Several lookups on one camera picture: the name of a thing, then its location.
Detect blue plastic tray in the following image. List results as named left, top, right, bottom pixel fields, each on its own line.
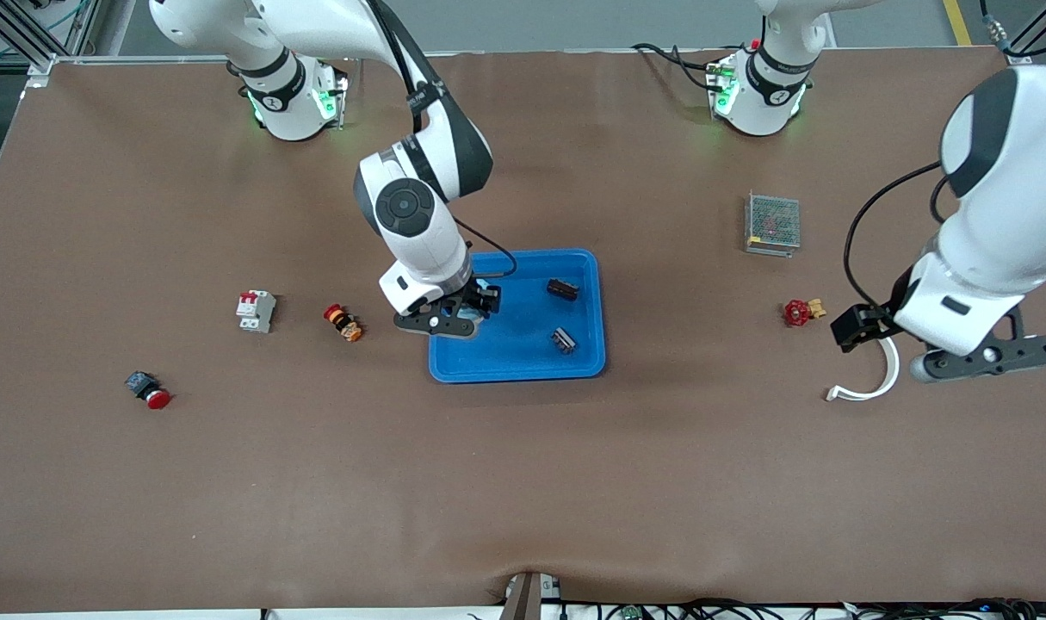
left=428, top=249, right=607, bottom=384

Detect orange black emergency stop button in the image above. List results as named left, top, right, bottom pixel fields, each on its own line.
left=323, top=303, right=363, bottom=344

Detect metal mesh power supply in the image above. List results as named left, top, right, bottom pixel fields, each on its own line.
left=744, top=192, right=802, bottom=258

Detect white red circuit breaker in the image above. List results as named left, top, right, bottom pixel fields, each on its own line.
left=235, top=289, right=277, bottom=334

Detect brown table mat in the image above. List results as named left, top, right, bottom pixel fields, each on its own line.
left=0, top=47, right=1046, bottom=614

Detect red push button black base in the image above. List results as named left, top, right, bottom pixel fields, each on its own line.
left=124, top=370, right=173, bottom=411

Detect red valve handle yellow fitting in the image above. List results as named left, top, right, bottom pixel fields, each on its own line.
left=783, top=297, right=827, bottom=328

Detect white curved plastic bracket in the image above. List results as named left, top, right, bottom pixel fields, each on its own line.
left=824, top=336, right=901, bottom=403

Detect aluminium frame profile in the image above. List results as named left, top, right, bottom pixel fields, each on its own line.
left=0, top=0, right=59, bottom=87
left=979, top=0, right=1046, bottom=65

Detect grey metal bracket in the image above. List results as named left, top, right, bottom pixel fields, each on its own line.
left=498, top=571, right=565, bottom=620

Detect black arm base cables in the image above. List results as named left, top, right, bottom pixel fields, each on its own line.
left=631, top=41, right=723, bottom=92

